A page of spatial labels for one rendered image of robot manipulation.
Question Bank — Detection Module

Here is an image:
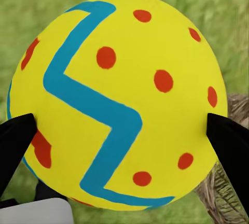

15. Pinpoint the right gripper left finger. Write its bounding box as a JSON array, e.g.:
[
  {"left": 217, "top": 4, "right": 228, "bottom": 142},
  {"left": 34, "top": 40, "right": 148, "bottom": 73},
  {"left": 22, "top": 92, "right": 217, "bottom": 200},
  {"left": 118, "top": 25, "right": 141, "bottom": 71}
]
[{"left": 0, "top": 113, "right": 37, "bottom": 198}]

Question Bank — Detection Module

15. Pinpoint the easter egg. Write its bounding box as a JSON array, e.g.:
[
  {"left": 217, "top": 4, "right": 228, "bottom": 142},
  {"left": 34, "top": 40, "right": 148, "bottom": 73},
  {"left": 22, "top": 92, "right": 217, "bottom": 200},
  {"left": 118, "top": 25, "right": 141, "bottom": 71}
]
[{"left": 6, "top": 0, "right": 228, "bottom": 212}]

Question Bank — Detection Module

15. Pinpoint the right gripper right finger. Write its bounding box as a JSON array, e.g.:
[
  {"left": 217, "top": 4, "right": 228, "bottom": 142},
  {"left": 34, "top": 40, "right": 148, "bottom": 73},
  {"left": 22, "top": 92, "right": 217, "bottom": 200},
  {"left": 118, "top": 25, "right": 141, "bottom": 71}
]
[{"left": 206, "top": 113, "right": 249, "bottom": 217}]

